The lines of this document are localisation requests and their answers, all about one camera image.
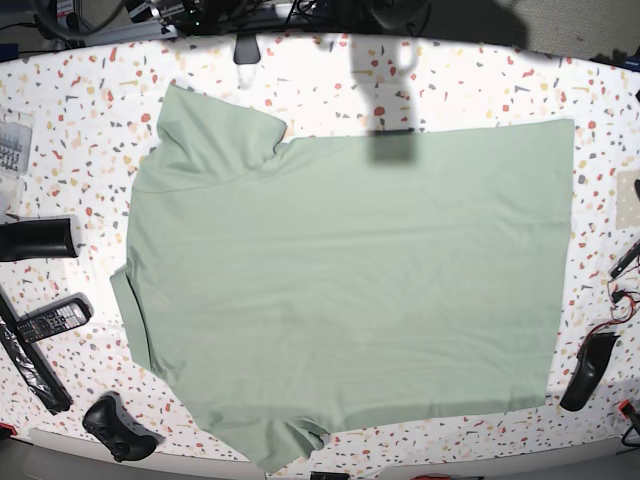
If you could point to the green T-shirt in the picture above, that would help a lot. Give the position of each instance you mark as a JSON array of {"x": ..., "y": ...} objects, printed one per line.
[{"x": 289, "y": 289}]

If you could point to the black remote control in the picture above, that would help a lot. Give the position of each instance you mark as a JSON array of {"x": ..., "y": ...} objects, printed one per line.
[{"x": 58, "y": 318}]

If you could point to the terrazzo pattern table cloth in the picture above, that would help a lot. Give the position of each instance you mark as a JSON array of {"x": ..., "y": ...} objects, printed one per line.
[{"x": 95, "y": 113}]

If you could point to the black cylinder bottle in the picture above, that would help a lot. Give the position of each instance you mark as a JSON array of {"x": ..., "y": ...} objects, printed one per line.
[{"x": 42, "y": 238}]

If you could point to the black game controller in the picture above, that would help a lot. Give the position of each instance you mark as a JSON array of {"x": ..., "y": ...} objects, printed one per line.
[{"x": 103, "y": 422}]

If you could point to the long black bar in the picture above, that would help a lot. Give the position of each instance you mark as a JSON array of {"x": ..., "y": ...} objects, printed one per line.
[{"x": 31, "y": 365}]

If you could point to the clear plastic parts box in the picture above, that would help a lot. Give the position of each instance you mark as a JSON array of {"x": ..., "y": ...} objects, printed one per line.
[{"x": 15, "y": 140}]

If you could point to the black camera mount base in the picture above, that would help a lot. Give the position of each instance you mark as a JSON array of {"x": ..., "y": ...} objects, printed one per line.
[{"x": 246, "y": 50}]

